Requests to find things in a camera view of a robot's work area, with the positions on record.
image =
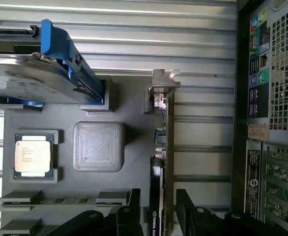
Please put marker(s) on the RAM stick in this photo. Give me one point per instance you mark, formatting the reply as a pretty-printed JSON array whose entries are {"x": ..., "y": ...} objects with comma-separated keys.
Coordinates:
[{"x": 60, "y": 200}]

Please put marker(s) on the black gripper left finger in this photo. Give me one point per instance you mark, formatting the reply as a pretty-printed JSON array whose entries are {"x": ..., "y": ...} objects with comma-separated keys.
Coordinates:
[{"x": 124, "y": 216}]

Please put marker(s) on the CPU with silver heat spreader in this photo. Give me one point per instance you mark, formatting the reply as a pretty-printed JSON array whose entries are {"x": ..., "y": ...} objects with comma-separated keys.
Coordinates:
[{"x": 33, "y": 155}]

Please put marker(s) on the grey 3D-printed parts rack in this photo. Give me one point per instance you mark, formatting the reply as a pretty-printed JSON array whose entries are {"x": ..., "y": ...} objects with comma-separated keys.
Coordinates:
[{"x": 99, "y": 145}]

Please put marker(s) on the hard disk in blue carrier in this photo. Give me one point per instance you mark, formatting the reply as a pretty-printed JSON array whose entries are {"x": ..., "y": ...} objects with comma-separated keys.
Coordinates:
[{"x": 45, "y": 71}]

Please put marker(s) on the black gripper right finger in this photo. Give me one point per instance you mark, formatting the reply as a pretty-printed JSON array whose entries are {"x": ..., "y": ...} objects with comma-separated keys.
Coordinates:
[{"x": 193, "y": 216}]

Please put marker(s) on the NVIDIA graphics card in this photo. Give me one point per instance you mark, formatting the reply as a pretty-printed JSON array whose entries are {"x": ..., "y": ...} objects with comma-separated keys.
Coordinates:
[{"x": 168, "y": 147}]

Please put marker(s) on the black PC case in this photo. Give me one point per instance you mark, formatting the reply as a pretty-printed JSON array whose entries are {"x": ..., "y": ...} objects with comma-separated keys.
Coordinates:
[{"x": 273, "y": 110}]

